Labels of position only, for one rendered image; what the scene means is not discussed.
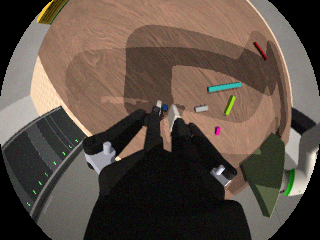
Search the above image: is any red rod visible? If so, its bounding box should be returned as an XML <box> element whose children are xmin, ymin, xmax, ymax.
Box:
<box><xmin>253</xmin><ymin>42</ymin><xmax>267</xmax><ymax>60</ymax></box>

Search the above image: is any turquoise rod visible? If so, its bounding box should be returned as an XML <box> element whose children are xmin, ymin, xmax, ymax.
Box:
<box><xmin>207</xmin><ymin>82</ymin><xmax>241</xmax><ymax>92</ymax></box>

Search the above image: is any lime green rod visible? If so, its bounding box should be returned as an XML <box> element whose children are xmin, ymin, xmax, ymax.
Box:
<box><xmin>224</xmin><ymin>95</ymin><xmax>236</xmax><ymax>115</ymax></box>

